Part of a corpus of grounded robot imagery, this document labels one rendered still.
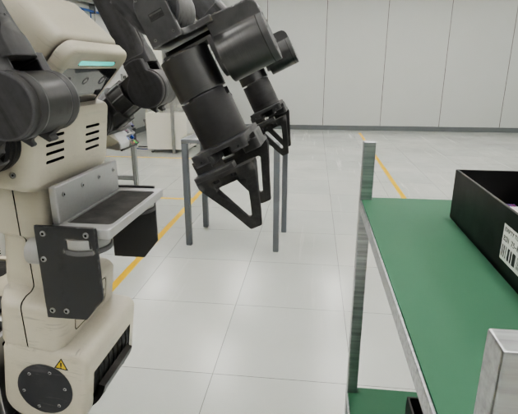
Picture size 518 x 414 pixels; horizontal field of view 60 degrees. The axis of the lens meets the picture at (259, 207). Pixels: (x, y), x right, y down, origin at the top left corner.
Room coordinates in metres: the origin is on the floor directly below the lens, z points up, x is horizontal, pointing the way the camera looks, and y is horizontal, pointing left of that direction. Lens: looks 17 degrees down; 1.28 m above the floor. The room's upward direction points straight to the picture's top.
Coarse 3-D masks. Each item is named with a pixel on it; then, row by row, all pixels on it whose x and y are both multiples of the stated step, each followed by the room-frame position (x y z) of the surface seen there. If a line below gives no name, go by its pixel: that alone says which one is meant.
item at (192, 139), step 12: (276, 156) 3.00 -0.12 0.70; (276, 168) 3.00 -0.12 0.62; (276, 180) 3.00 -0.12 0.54; (276, 192) 3.00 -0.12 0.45; (204, 204) 3.54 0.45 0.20; (276, 204) 3.00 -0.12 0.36; (204, 216) 3.54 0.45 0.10; (276, 216) 3.00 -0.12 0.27; (276, 228) 3.00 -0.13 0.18; (276, 240) 3.00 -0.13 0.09
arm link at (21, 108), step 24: (0, 0) 0.57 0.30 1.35; (0, 24) 0.54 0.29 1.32; (0, 48) 0.52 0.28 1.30; (24, 48) 0.56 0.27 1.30; (0, 72) 0.50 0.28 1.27; (24, 72) 0.53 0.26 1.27; (0, 96) 0.50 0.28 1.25; (24, 96) 0.50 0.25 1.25; (72, 96) 0.58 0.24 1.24; (0, 120) 0.50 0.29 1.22; (24, 120) 0.50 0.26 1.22; (48, 120) 0.53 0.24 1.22; (72, 120) 0.59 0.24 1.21
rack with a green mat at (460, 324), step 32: (384, 224) 0.92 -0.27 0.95; (416, 224) 0.92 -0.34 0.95; (448, 224) 0.92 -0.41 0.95; (384, 256) 0.75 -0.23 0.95; (416, 256) 0.75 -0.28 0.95; (448, 256) 0.75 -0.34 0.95; (480, 256) 0.75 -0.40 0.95; (384, 288) 0.67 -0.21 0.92; (416, 288) 0.62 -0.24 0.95; (448, 288) 0.62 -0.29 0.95; (480, 288) 0.62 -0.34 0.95; (512, 288) 0.62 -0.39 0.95; (352, 320) 1.11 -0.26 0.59; (416, 320) 0.53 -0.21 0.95; (448, 320) 0.53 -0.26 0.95; (480, 320) 0.53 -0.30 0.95; (512, 320) 0.53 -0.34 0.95; (352, 352) 1.11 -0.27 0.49; (416, 352) 0.46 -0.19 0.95; (448, 352) 0.46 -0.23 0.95; (480, 352) 0.46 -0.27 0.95; (512, 352) 0.25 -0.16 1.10; (352, 384) 1.11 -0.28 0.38; (416, 384) 0.43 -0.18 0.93; (448, 384) 0.40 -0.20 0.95; (480, 384) 0.27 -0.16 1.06; (512, 384) 0.25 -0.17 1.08
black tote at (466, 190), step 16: (464, 176) 0.91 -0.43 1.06; (480, 176) 0.96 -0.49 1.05; (496, 176) 0.96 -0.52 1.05; (512, 176) 0.95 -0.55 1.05; (464, 192) 0.90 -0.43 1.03; (480, 192) 0.81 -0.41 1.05; (496, 192) 0.96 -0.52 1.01; (512, 192) 0.95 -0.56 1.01; (464, 208) 0.88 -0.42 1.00; (480, 208) 0.80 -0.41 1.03; (496, 208) 0.73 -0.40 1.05; (464, 224) 0.87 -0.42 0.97; (480, 224) 0.79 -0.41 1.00; (496, 224) 0.72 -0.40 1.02; (512, 224) 0.66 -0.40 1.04; (480, 240) 0.77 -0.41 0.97; (496, 240) 0.71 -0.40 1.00; (512, 240) 0.65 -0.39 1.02; (496, 256) 0.70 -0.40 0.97; (512, 256) 0.64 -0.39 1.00; (512, 272) 0.63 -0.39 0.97
